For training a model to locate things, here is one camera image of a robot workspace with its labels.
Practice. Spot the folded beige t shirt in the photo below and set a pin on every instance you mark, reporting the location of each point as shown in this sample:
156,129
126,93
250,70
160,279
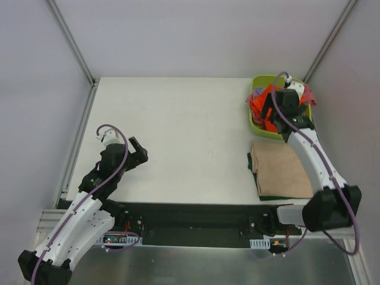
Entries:
273,149

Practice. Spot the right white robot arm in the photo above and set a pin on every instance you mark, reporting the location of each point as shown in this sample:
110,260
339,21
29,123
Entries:
314,216

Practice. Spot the aluminium frame post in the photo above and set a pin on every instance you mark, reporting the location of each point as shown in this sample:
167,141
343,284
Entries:
72,44
332,35

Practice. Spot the left aluminium frame post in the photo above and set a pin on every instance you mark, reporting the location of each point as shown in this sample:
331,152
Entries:
72,44

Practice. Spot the right white cable duct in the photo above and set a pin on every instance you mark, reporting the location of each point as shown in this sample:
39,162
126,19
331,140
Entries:
260,244

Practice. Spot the folded dark green t shirt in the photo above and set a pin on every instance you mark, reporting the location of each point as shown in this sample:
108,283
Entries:
279,179

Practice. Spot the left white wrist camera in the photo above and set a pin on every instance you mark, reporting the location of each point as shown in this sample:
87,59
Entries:
108,138

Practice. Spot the right aluminium frame post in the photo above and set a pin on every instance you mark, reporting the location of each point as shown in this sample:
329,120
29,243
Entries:
332,35

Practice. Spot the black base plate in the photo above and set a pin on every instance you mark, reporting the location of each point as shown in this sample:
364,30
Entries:
199,225

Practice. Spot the white cable duct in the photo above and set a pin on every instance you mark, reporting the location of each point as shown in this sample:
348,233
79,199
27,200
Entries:
260,244
119,240

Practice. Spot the left aluminium table rail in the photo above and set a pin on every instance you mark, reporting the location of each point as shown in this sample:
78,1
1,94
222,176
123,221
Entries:
64,183

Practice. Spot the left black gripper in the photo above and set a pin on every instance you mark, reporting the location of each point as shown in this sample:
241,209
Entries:
136,155

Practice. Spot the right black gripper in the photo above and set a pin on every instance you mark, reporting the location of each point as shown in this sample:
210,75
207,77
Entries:
274,116

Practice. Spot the green plastic basin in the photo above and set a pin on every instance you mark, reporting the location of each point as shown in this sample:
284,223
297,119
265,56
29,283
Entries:
263,81

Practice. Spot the orange t shirt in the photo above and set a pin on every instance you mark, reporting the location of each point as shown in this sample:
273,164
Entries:
261,110

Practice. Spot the lavender t shirt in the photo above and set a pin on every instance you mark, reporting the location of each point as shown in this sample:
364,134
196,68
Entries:
257,91

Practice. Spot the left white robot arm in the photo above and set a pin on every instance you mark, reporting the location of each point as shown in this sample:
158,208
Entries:
91,219

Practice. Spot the left white cable duct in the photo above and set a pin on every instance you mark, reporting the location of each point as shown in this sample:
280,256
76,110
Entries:
119,240

